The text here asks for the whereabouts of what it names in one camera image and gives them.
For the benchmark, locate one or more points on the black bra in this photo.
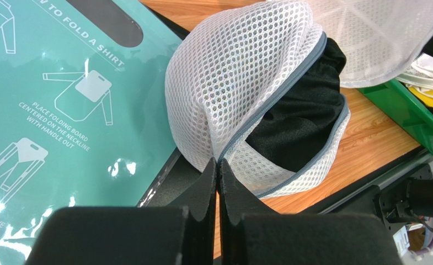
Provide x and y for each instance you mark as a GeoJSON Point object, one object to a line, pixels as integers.
{"type": "Point", "coordinates": [297, 127]}

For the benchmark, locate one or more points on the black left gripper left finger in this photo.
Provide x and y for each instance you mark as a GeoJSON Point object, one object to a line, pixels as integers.
{"type": "Point", "coordinates": [181, 232]}

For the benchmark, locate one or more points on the teal shirt folding board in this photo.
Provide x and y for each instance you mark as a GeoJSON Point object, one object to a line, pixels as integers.
{"type": "Point", "coordinates": [83, 120]}

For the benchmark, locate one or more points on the white mesh laundry bag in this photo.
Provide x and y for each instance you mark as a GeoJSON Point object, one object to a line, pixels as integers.
{"type": "Point", "coordinates": [236, 64]}

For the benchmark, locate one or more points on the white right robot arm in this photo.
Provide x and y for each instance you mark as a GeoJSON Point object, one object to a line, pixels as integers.
{"type": "Point", "coordinates": [408, 200]}

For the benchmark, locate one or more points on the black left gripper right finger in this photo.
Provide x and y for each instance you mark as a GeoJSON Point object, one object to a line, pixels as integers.
{"type": "Point", "coordinates": [253, 233]}

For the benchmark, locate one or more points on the green plastic tray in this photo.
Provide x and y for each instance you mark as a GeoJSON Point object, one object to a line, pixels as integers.
{"type": "Point", "coordinates": [395, 100]}

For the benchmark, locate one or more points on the white garment in tray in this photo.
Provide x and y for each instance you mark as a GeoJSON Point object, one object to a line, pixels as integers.
{"type": "Point", "coordinates": [419, 73]}

